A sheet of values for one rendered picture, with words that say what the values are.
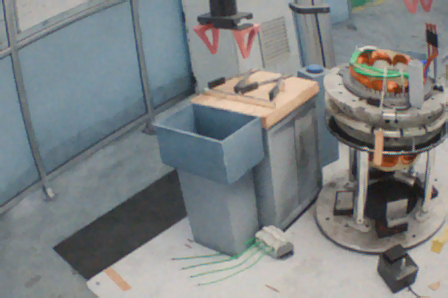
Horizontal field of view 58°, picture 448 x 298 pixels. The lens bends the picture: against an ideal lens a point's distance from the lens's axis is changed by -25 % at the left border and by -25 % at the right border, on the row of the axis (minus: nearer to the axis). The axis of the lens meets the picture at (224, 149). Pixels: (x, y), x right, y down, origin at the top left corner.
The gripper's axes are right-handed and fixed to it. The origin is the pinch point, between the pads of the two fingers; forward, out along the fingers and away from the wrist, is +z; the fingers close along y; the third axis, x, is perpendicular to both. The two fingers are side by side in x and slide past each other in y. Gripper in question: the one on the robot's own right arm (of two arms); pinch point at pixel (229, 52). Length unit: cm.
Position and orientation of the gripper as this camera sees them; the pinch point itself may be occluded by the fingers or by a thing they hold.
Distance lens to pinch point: 104.8
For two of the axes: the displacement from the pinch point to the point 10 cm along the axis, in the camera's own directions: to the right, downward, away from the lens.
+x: 6.3, -4.3, 6.5
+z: 1.1, 8.7, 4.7
